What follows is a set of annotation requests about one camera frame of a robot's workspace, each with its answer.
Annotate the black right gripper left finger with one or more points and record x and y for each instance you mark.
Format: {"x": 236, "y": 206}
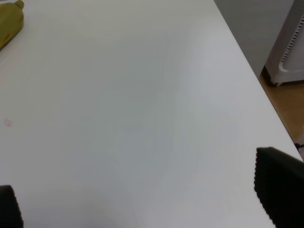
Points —
{"x": 10, "y": 215}

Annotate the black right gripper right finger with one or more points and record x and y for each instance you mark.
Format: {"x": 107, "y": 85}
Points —
{"x": 279, "y": 185}

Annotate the white slatted appliance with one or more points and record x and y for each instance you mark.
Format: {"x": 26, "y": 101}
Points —
{"x": 285, "y": 63}

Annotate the corn cob with husk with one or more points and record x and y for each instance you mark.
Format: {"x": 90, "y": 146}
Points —
{"x": 11, "y": 21}

